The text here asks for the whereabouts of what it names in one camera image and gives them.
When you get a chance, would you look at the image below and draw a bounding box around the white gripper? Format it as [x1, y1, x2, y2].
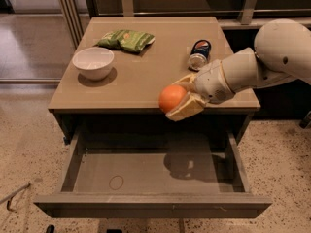
[165, 59, 235, 121]

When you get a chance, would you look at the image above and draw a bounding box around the orange fruit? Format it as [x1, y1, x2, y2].
[158, 84, 187, 113]

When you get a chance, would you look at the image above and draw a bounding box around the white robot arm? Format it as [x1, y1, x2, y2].
[165, 19, 311, 121]

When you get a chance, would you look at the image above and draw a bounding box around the grey cabinet with beige top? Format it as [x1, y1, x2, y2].
[49, 17, 259, 146]

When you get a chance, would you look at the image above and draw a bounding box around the open grey top drawer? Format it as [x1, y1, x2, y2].
[34, 130, 271, 218]

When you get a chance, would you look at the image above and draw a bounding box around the blue pepsi can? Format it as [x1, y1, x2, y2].
[188, 40, 211, 71]

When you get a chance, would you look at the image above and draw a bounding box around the green chip bag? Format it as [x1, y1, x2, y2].
[97, 29, 155, 53]

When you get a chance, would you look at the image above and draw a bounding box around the white bowl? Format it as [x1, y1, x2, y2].
[72, 47, 115, 81]

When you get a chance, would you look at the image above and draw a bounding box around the metal railing frame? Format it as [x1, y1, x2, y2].
[58, 0, 311, 44]

